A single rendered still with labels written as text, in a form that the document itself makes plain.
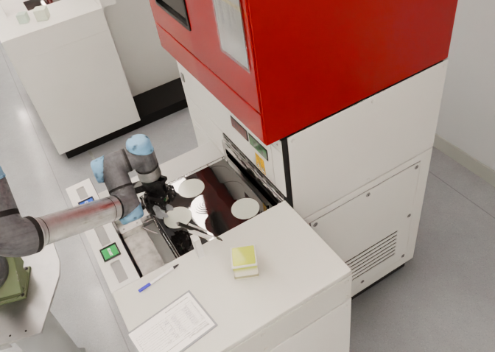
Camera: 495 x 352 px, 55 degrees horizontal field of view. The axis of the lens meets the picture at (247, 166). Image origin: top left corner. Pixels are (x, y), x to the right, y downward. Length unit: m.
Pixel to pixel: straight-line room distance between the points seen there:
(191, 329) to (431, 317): 1.43
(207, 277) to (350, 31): 0.82
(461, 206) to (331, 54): 1.77
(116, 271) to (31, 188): 2.12
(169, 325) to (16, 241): 0.46
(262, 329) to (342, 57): 0.80
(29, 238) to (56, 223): 0.09
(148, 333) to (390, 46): 1.09
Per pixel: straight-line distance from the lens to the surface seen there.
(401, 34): 1.58
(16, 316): 1.82
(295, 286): 1.41
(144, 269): 1.65
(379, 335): 2.44
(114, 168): 1.49
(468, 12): 2.80
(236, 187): 1.78
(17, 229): 1.26
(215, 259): 1.49
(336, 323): 1.62
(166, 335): 1.39
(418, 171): 2.08
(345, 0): 1.37
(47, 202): 3.45
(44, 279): 1.86
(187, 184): 1.83
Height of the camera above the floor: 2.15
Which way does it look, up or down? 42 degrees down
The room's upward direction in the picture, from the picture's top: 10 degrees counter-clockwise
